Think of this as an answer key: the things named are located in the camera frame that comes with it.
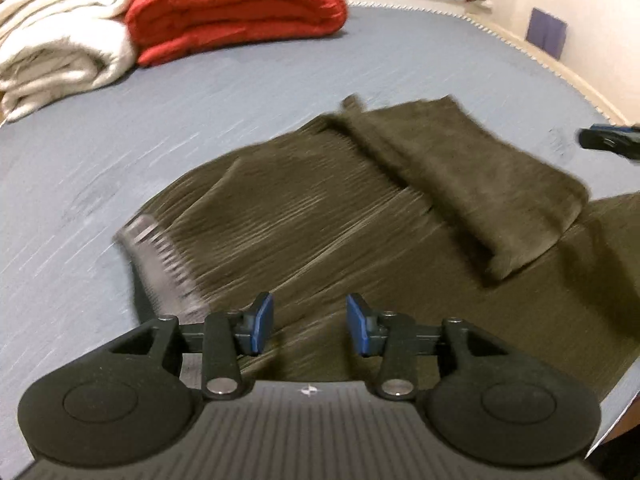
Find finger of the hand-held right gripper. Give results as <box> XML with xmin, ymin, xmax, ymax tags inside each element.
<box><xmin>578</xmin><ymin>122</ymin><xmax>640</xmax><ymax>162</ymax></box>

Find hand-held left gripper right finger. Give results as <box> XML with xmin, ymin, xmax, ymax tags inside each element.
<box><xmin>346</xmin><ymin>293</ymin><xmax>507</xmax><ymax>402</ymax></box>

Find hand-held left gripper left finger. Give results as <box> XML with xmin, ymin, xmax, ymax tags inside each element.
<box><xmin>107</xmin><ymin>291</ymin><xmax>276</xmax><ymax>402</ymax></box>

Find olive corduroy pants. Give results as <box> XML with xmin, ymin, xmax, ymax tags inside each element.
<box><xmin>115</xmin><ymin>94</ymin><xmax>640</xmax><ymax>413</ymax></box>

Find red folded quilt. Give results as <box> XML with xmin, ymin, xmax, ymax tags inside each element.
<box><xmin>124</xmin><ymin>0</ymin><xmax>349</xmax><ymax>68</ymax></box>

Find white folded blanket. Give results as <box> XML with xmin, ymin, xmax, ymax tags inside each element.
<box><xmin>0</xmin><ymin>0</ymin><xmax>147</xmax><ymax>122</ymax></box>

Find purple wall patch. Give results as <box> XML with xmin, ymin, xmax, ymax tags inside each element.
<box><xmin>526</xmin><ymin>7</ymin><xmax>569</xmax><ymax>59</ymax></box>

